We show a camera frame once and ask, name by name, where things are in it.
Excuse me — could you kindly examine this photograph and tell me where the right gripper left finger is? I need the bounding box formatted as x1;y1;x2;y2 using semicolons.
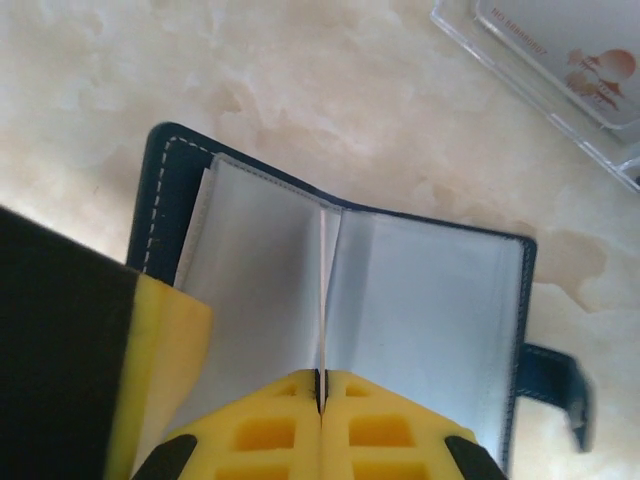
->
132;368;321;480

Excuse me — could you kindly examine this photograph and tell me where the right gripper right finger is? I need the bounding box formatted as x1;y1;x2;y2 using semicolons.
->
322;368;506;480

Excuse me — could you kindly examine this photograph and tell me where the blue leather card holder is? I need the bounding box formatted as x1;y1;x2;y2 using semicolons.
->
124;121;596;480

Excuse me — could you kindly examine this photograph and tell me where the clear acrylic card stand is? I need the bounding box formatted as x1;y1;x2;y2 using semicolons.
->
429;0;640;194

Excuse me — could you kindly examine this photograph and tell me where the white card red print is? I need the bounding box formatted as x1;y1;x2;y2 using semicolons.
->
474;0;640;142

